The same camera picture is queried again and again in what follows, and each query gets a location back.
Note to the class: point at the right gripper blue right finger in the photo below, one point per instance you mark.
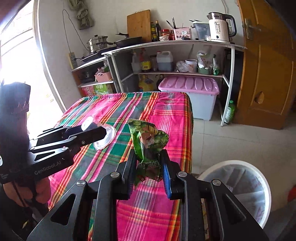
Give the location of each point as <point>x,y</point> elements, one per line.
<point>170,171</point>

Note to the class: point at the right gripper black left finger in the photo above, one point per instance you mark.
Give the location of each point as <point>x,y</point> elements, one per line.
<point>127,170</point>

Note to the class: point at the green snack wrapper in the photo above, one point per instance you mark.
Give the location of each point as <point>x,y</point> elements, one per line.
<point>148,141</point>

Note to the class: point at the clear plastic cup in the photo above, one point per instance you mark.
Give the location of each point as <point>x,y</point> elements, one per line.
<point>103,134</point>

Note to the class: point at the white round trash bin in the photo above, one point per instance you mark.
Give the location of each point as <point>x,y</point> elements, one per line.
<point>247,183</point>

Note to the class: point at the left hand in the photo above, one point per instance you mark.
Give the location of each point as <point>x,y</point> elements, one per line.
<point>18,194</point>

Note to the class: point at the pink plaid tablecloth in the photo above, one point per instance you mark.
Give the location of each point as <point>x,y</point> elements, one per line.
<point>148,214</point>

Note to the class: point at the green plastic bottle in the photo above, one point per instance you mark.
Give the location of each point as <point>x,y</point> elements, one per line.
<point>230,112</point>

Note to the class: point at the pink lid storage box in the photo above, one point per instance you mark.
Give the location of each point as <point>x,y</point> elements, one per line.
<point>202,92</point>

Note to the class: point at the pink plastic basket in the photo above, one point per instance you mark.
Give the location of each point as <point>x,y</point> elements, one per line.
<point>103,77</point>

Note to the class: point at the white power strip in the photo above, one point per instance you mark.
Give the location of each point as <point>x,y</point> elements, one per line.
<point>72,60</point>

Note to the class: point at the yellow label oil bottle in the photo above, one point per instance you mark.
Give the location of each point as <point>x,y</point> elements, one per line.
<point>145,62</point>

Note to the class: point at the white metal shelf rack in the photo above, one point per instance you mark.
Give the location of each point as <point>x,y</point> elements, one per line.
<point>185,65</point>

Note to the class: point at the white jug dark liquid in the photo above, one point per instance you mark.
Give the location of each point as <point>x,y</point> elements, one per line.
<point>165,61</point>

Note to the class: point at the wooden door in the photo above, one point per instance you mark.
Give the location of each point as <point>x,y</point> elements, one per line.
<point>267,89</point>

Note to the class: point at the black frying pan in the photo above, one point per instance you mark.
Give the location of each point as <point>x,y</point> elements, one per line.
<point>127,41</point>

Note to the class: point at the steel steamer pot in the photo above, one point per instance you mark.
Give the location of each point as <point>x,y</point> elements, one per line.
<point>97,43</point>

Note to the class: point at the pink utensil holder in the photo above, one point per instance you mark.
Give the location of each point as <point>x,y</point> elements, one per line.
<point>183,33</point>

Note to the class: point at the clear lidded container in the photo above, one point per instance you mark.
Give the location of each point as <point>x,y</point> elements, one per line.
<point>200,31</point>

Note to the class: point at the hanging grey cloth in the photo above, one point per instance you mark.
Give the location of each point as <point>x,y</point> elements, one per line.
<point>82,13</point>

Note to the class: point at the wooden cutting board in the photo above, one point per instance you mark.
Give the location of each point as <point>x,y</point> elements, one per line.
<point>139,25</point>

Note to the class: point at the white electric kettle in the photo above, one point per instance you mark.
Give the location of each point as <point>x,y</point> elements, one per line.
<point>222,27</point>

